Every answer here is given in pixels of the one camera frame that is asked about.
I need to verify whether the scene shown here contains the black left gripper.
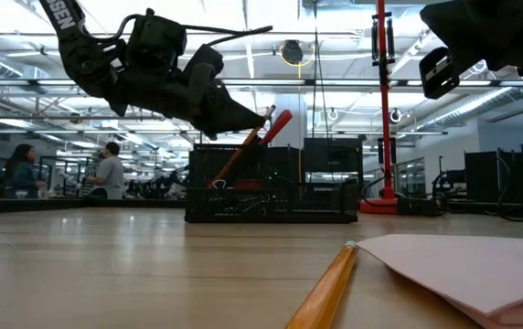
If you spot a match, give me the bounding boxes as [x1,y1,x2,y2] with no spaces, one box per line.
[105,7,267,141]

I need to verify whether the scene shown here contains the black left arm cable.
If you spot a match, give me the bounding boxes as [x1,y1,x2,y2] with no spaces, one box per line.
[105,13,274,48]

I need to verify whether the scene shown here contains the black ceiling cord reel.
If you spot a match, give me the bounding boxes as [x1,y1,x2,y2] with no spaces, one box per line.
[281,39,305,66]

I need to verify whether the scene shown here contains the orange pencil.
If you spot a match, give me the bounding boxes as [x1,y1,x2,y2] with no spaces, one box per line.
[283,240,359,329]
[206,104,277,189]

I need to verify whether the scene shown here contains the pink sticky note pad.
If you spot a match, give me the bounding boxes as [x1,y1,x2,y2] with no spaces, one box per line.
[356,233,523,329]

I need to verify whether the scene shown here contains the black mesh desk organizer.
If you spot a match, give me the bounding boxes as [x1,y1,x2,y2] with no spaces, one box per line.
[184,143,359,225]

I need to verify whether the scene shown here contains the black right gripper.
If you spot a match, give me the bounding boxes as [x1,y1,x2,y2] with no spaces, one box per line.
[418,0,523,101]

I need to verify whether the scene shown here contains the black cabinet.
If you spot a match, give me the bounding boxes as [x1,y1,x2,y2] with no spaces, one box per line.
[464,144,523,202]

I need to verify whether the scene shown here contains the red-handled scissors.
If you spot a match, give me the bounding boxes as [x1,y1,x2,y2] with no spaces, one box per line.
[257,109,294,146]

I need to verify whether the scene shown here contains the black computer box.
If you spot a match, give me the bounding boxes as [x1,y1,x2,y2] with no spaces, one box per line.
[304,137,364,211]

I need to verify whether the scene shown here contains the black lamp power adapter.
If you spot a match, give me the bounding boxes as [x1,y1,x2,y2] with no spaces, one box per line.
[396,196,441,218]

